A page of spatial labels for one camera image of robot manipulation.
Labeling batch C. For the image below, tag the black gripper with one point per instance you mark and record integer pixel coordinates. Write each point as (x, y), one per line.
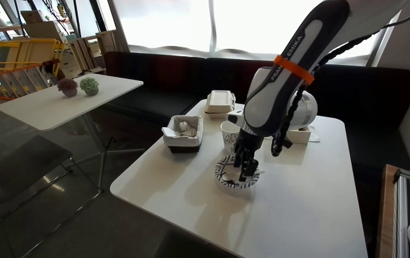
(252, 143)

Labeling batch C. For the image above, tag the blue patterned paper bowl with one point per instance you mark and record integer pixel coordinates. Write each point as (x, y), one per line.
(229, 169)

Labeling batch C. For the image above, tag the dark coffee beans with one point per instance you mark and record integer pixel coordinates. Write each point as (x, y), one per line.
(231, 182)

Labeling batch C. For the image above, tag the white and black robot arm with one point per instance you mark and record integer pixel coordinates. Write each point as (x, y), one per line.
(282, 86)

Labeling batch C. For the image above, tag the patterned paper coffee cup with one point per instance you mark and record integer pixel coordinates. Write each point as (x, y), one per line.
(229, 136)

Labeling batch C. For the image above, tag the white open box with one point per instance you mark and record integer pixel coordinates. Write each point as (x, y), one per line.
(303, 136)

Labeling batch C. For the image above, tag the white foam clamshell container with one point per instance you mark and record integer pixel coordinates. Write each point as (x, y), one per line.
(220, 100)

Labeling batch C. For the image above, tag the black sofa bench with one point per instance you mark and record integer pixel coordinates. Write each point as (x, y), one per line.
(358, 95)

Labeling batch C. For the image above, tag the green round ornament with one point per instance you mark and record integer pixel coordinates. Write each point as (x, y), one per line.
(90, 86)

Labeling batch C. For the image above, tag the white side table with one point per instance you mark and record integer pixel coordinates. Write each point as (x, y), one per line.
(62, 108)

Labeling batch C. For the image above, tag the wooden crates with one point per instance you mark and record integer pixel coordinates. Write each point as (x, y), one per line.
(85, 52)

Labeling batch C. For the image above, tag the black chair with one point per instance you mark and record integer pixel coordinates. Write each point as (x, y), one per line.
(24, 162)

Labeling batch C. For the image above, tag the yellow metal rack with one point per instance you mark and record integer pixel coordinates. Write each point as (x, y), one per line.
(24, 47)

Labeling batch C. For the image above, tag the orange railing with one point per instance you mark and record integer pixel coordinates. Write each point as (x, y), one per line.
(5, 83)

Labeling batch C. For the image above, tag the window frame post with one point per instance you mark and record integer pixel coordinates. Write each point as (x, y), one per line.
(213, 23)

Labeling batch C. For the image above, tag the wooden frame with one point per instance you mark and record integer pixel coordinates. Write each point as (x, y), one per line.
(388, 215)

